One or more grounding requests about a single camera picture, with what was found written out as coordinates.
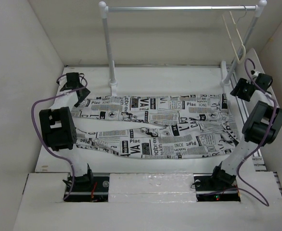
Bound beige wire clothes hanger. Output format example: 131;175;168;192
221;5;247;64

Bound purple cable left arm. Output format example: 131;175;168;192
31;73;88;200

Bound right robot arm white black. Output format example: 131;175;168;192
208;71;282;190

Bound newspaper print trousers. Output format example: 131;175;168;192
72;94;240;159

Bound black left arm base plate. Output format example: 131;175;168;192
63;173;110;203

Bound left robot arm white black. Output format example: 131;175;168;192
39;72;94;191

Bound white clothes rack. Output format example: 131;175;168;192
98;0;267;96

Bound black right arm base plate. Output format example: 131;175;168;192
191;174;241;202

